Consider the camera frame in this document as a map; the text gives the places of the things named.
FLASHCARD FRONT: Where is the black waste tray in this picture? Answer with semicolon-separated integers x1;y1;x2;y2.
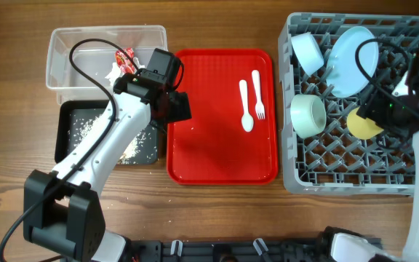
55;100;158;165

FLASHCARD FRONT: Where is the white napkin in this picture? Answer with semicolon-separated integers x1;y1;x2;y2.
105;63;137;86

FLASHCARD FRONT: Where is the red serving tray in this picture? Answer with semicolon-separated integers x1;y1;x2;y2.
167;49;279;186

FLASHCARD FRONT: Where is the white plastic spoon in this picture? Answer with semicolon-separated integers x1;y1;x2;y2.
239;79;254;132

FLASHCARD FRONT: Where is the yellow plastic cup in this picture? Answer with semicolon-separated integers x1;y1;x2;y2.
346;107;384;140

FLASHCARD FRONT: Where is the grey dishwasher rack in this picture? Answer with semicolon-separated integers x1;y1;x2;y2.
278;12;419;195

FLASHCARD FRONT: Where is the clear plastic bin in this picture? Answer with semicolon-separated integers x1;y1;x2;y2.
46;25;168;105

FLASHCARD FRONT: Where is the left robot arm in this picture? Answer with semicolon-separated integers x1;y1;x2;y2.
23;49;191;261

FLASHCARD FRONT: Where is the mint green bowl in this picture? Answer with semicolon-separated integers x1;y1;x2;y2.
290;95;327;139

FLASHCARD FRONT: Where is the white rice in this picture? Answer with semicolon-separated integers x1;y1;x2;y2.
66;114;157;164

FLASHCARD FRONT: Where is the white plastic fork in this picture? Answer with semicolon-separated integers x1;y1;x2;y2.
251;70;265;120

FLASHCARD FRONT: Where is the red snack wrapper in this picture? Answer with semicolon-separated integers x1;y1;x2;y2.
115;47;136;74

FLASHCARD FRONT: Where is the light blue food bowl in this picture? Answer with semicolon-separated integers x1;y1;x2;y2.
292;32;324;76

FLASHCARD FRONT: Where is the light blue plate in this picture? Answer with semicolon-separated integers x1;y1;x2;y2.
326;26;375;98

